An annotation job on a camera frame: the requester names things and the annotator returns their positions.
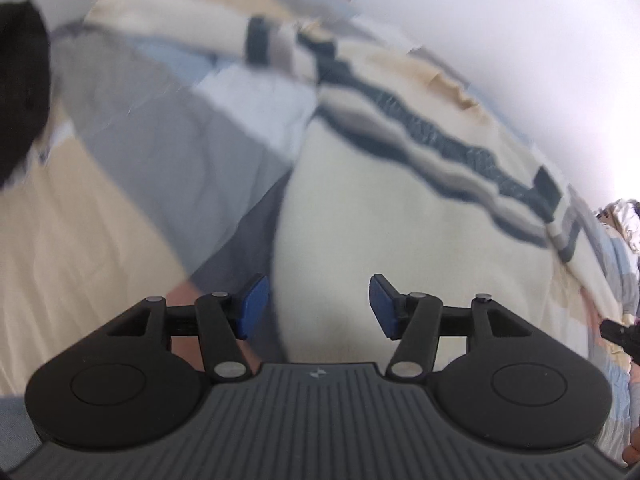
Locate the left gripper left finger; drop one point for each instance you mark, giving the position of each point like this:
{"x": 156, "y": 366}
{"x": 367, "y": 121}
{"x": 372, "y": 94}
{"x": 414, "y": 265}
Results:
{"x": 223, "y": 319}

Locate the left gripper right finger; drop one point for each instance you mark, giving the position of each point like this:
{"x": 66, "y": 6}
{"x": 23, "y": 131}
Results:
{"x": 413, "y": 320}

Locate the cream fuzzy striped sweater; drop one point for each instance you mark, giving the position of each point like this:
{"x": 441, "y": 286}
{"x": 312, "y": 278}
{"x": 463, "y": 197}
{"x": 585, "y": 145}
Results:
{"x": 403, "y": 174}

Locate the patchwork pastel quilt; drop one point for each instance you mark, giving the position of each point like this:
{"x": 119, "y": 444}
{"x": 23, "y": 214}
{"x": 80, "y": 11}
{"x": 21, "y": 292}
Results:
{"x": 162, "y": 171}

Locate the black garment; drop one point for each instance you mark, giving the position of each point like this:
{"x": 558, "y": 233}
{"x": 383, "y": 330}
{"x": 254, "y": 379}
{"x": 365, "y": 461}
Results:
{"x": 25, "y": 82}

